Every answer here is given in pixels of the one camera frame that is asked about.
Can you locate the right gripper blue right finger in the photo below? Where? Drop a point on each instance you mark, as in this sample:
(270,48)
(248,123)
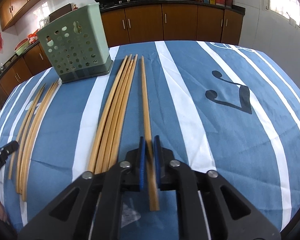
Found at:
(157,159)

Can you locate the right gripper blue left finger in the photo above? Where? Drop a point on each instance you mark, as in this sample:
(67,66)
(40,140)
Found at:
(142,163)

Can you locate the brown lower kitchen cabinets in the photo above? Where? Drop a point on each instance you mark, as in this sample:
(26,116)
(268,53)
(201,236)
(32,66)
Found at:
(144,23)

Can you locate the blue white striped tablecloth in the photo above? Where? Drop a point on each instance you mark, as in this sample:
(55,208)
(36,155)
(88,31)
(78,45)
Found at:
(216,106)

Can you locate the green plastic basin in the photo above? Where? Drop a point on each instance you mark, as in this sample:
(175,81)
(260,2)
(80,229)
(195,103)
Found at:
(21,46)

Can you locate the green perforated utensil holder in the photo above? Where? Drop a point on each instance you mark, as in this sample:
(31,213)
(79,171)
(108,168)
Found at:
(76,44)

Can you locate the red bag on counter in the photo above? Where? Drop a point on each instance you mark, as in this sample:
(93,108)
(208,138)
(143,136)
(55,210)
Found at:
(32,37)

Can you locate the dark wooden cutting board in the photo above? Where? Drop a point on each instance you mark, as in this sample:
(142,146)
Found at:
(60,12)

